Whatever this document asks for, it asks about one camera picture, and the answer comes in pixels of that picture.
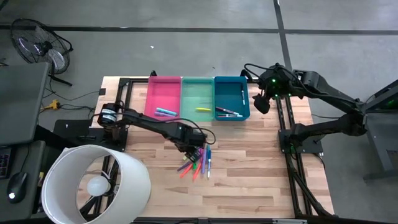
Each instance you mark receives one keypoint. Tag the white lamp shade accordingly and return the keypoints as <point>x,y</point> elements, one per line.
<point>133,174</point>

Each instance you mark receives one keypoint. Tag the black computer mouse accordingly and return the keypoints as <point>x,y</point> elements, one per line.
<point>17,186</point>

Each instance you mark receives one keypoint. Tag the dark desk surface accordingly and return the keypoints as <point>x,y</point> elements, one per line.
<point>34,155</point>

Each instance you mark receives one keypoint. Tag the teal thick marker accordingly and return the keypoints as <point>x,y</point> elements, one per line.
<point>166,111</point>

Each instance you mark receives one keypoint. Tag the black aluminium table frame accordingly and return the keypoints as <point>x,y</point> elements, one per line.
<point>136,80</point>

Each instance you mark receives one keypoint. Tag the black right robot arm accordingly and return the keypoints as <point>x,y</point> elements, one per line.
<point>326,90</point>

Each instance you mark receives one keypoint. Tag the black metal stand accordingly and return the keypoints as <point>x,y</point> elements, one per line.
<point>382,149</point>

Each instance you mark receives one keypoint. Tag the purple highlighter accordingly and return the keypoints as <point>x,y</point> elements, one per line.
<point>184,165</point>

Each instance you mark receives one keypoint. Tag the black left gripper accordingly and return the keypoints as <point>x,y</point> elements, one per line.
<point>186,138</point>

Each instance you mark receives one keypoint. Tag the small black box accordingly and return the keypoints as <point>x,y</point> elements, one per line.
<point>102,91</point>

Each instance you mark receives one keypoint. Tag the white thin marker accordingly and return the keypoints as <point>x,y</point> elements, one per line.
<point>236,116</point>

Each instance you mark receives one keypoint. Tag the white marker with red cap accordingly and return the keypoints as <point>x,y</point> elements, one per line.
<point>227,110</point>

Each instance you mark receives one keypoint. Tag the blue-violet thick marker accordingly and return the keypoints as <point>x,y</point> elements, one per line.
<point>161,114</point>

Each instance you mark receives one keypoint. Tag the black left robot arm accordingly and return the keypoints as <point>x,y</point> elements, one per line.
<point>149,123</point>

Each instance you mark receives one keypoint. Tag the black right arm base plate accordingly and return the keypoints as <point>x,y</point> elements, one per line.
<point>311,144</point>

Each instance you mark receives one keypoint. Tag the blue plastic bin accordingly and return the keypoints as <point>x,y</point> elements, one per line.
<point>230,93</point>

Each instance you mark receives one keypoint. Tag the black floor fan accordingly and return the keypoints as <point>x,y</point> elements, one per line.
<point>46,48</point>

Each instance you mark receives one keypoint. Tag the black lamp stand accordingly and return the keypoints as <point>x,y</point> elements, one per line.
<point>105,165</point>

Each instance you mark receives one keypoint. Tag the yellow highlighter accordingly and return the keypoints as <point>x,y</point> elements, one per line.
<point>203,109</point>

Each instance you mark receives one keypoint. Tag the translucent teal plastic bin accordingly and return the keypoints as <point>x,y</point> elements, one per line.
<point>196,93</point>

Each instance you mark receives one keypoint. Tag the pink plastic bin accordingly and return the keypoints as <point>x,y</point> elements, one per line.
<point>163,93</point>

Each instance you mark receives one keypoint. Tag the black keyboard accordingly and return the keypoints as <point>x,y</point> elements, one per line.
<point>4,161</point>

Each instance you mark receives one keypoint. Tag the white marker with black cap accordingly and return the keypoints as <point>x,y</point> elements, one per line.
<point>243,98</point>

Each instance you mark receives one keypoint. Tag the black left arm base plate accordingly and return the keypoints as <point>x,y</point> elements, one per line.
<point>71,130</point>

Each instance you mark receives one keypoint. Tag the lilac thick marker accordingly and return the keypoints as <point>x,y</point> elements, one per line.
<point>203,166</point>

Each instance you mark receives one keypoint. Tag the black table clamp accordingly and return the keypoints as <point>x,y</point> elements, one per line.
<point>247,74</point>
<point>153,74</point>

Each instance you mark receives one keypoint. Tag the gray desk top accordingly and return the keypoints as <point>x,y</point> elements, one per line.
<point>21,102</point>

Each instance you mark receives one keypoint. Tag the orange highlighter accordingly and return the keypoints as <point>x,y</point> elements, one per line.
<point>196,172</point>
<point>186,171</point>

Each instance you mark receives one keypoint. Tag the yellow power plug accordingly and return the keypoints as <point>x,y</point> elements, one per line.
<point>53,104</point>

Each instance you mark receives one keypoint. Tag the purple thick marker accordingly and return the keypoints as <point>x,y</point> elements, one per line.
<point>202,149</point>

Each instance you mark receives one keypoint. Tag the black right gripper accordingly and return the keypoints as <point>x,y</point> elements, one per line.
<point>276,82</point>

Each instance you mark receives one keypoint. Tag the white light bulb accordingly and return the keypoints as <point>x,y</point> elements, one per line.
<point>98,186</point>

